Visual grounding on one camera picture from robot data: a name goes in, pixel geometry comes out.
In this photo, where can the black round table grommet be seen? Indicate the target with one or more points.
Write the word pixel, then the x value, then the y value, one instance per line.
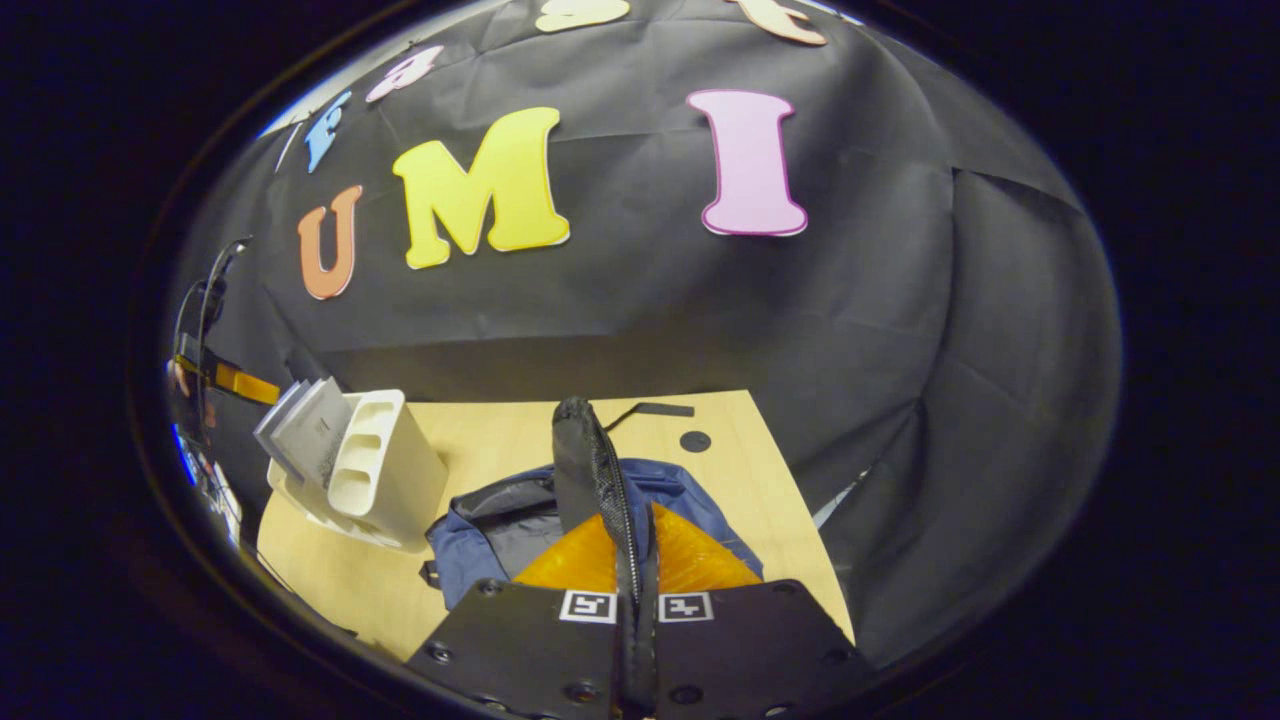
pixel 695 441

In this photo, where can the blue schoolbag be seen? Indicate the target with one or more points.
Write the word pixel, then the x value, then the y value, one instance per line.
pixel 690 490

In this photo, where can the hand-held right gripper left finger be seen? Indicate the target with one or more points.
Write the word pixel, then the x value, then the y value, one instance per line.
pixel 520 650

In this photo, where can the white plastic bookshelf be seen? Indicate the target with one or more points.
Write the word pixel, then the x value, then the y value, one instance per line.
pixel 410 490

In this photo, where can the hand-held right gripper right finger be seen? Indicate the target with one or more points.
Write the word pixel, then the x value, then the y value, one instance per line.
pixel 760 650

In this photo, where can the white book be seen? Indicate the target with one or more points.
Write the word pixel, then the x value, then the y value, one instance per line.
pixel 320 440
pixel 268 425

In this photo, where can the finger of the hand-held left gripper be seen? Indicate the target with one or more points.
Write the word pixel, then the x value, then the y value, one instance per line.
pixel 248 384

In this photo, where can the white cluttered desk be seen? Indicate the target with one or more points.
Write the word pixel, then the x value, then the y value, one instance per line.
pixel 215 490

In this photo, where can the black backdrop cloth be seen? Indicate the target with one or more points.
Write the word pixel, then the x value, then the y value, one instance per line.
pixel 700 320

